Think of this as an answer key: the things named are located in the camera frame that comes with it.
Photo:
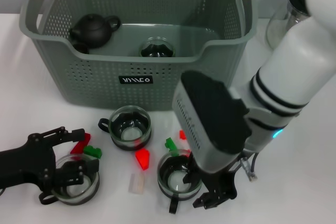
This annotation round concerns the black ceramic teapot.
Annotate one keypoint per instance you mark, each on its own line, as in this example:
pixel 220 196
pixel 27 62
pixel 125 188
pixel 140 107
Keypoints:
pixel 92 31

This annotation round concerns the bright red sloped toy brick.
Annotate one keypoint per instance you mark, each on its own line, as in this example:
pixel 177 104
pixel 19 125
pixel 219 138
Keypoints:
pixel 143 159

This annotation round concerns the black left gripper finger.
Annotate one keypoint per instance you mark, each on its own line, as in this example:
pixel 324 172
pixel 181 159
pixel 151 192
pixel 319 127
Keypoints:
pixel 76 134
pixel 92 166

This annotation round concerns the green toy brick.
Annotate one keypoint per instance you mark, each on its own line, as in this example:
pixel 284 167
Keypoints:
pixel 92 151
pixel 170 145

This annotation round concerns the grey perforated plastic storage bin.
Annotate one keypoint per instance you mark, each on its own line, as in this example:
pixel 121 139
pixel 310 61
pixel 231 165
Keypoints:
pixel 105 95

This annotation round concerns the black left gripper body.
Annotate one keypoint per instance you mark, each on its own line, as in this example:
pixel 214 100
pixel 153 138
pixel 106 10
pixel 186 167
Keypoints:
pixel 26 163

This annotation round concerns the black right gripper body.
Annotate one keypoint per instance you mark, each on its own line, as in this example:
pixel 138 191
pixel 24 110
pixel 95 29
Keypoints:
pixel 220 184

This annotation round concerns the clear transparent toy brick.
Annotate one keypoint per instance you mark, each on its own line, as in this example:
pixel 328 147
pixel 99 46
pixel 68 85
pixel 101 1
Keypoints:
pixel 136 183

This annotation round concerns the glass teacup black base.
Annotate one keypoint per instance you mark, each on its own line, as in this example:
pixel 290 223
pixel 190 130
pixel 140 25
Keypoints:
pixel 130 136
pixel 172 182
pixel 76 196
pixel 156 49

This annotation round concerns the dark red long toy brick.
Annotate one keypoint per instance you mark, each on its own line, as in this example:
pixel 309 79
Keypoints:
pixel 81 145

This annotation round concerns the small red toy brick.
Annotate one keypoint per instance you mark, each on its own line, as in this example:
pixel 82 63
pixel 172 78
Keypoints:
pixel 182 134

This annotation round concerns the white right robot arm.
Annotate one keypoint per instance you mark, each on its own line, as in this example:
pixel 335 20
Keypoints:
pixel 296 64

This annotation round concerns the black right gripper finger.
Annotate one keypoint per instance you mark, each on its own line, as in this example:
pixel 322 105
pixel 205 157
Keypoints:
pixel 190 174
pixel 207 201

